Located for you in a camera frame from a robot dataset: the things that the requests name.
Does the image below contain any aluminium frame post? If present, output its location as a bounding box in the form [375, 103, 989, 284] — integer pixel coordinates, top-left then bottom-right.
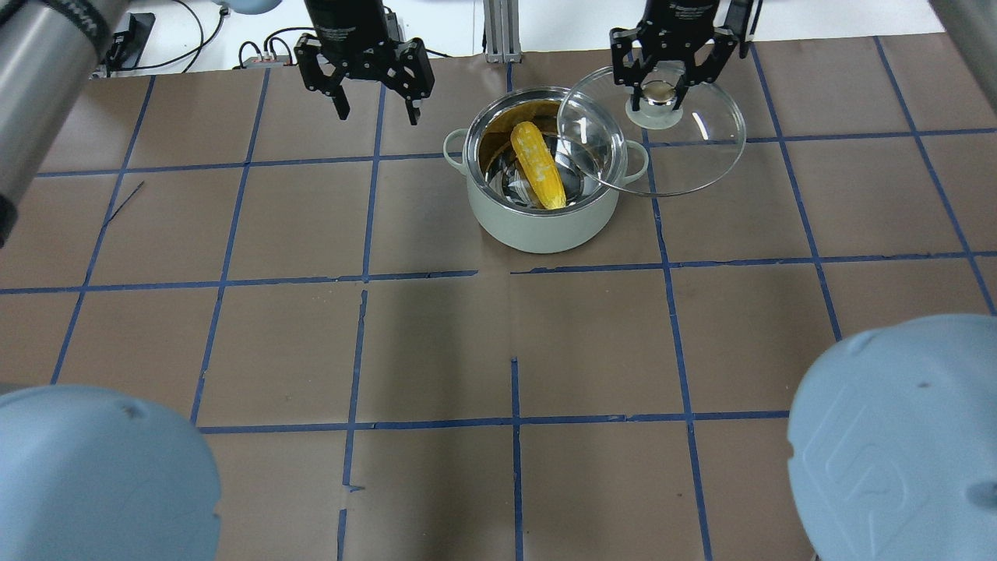
[483, 0, 523, 64]

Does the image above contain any glass pot lid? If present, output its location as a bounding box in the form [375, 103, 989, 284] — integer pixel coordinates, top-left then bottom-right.
[555, 62, 747, 198]

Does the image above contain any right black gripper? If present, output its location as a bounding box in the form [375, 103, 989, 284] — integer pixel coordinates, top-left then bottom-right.
[609, 1, 738, 111]

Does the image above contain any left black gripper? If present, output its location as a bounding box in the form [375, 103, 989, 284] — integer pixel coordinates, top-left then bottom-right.
[294, 1, 435, 125]

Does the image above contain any black dock box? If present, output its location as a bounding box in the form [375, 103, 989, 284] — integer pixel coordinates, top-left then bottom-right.
[103, 12, 156, 77]

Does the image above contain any pale green cooking pot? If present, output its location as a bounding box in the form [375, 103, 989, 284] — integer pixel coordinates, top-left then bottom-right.
[444, 86, 650, 253]

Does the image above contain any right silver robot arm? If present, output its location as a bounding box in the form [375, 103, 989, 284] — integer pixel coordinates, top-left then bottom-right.
[619, 1, 995, 560]

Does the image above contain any yellow corn cob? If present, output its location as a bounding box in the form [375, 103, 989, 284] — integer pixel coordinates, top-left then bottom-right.
[510, 121, 569, 210]

